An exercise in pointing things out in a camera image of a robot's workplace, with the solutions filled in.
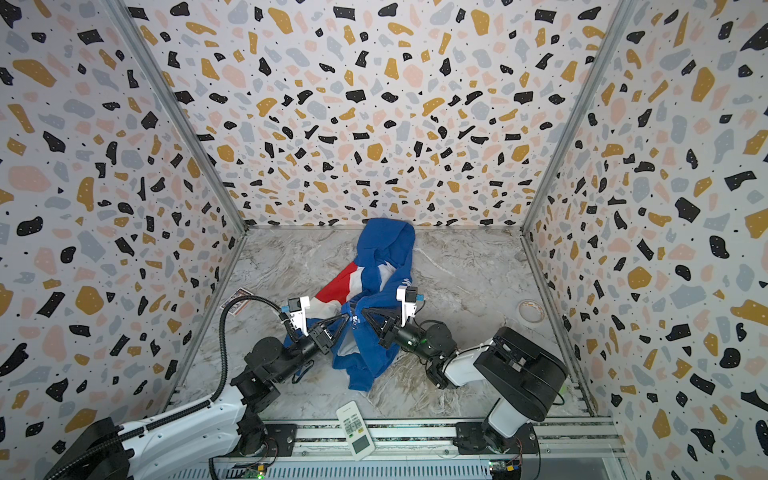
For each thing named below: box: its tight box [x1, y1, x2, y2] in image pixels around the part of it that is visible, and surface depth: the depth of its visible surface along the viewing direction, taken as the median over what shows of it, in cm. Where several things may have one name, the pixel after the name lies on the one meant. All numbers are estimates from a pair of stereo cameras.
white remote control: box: [336, 400, 376, 461], surface depth 76 cm
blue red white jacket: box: [284, 218, 415, 392], surface depth 95 cm
